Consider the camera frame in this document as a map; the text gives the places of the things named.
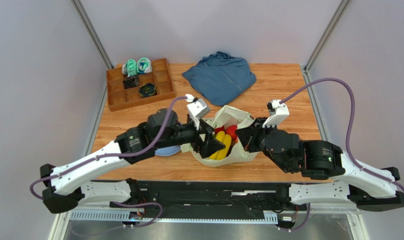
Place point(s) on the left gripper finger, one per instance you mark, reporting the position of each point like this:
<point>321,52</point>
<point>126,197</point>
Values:
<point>205,128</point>
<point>209,144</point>

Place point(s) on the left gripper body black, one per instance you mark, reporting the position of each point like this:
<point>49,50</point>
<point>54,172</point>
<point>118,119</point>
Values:
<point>188,133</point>

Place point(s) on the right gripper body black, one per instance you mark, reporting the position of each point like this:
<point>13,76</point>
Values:
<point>251,138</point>

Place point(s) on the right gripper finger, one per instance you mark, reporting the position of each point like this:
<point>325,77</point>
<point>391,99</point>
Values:
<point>262,122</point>
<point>248,137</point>

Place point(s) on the shiny red apple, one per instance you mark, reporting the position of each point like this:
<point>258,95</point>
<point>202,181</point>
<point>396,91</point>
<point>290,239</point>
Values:
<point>219,129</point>

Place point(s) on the cracked red apple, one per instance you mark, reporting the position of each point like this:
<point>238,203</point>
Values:
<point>231,131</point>

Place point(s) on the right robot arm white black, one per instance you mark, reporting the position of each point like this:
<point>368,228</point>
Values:
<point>370,189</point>

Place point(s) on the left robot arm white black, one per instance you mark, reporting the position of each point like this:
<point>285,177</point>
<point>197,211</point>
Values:
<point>71,185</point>

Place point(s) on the blue plate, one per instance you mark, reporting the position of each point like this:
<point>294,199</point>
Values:
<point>167,151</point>

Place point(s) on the blue folded hoodie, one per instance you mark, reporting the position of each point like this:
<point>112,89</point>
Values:
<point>220,77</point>

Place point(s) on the dark green yellow sock roll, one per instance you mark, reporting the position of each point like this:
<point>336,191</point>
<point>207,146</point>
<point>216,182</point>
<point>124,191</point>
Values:
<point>147,90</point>

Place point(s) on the black sock roll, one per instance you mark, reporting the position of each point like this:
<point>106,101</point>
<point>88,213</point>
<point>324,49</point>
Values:
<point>131,82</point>

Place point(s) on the wooden compartment tray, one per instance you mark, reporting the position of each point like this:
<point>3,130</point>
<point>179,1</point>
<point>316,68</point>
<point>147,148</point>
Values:
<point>119,98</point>

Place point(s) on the teal blue sock roll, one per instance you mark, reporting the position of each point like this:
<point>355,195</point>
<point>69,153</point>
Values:
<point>144,66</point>

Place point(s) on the green white sock roll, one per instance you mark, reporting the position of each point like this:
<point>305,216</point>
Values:
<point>130,68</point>

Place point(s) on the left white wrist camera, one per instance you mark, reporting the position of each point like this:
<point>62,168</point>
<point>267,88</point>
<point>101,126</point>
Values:
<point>197,109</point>

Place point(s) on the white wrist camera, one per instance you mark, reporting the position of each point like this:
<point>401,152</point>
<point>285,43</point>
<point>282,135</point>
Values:
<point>197,109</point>
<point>278,112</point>

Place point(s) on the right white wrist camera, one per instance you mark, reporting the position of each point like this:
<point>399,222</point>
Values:
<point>278,112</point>

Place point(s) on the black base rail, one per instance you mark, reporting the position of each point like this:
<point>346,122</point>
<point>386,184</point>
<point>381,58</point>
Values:
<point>212,200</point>

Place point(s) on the right aluminium frame post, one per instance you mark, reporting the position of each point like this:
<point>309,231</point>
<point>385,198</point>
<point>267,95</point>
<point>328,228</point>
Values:
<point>329,30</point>

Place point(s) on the aluminium frame post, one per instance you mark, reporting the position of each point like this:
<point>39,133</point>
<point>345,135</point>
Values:
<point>329,30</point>
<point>85,19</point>

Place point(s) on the left aluminium frame post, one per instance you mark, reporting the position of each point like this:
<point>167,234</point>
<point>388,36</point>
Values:
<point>85,19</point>

